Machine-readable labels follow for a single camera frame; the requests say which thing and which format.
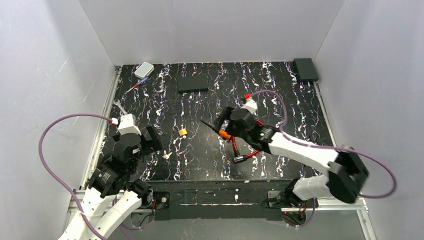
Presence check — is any silver key bunch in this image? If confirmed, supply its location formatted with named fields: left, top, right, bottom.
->
left=162, top=150, right=173, bottom=160

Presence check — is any brass padlock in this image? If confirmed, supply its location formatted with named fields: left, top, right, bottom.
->
left=178, top=128, right=188, bottom=139

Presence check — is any red cable lock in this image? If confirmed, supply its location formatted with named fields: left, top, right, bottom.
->
left=230, top=136, right=261, bottom=164

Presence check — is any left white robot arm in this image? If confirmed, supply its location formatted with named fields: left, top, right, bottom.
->
left=60, top=125, right=163, bottom=240

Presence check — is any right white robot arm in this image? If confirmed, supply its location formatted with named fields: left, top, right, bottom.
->
left=212, top=107, right=369, bottom=204

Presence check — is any black flat box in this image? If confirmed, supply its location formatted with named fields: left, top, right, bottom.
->
left=176, top=75, right=209, bottom=94

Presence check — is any silver wrench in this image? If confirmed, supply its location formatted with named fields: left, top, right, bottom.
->
left=113, top=99, right=128, bottom=115

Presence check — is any small red blue screwdriver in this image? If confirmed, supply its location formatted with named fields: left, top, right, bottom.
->
left=125, top=76, right=149, bottom=94

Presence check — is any white rectangular box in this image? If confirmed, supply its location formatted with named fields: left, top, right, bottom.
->
left=134, top=62, right=155, bottom=79

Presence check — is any black corner box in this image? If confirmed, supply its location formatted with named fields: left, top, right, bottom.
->
left=293, top=58, right=319, bottom=83

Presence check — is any orange handled screwdriver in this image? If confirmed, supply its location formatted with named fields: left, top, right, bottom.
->
left=200, top=119, right=232, bottom=140

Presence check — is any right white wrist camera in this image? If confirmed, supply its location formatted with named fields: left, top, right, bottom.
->
left=241, top=93, right=258, bottom=115

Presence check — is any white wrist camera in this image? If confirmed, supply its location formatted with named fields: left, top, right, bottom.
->
left=241, top=93, right=258, bottom=115
left=111, top=113, right=141, bottom=136

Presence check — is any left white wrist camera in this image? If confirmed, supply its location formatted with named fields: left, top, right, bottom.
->
left=111, top=113, right=141, bottom=136

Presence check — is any black base frame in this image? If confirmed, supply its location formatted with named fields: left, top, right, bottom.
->
left=67, top=178, right=369, bottom=222

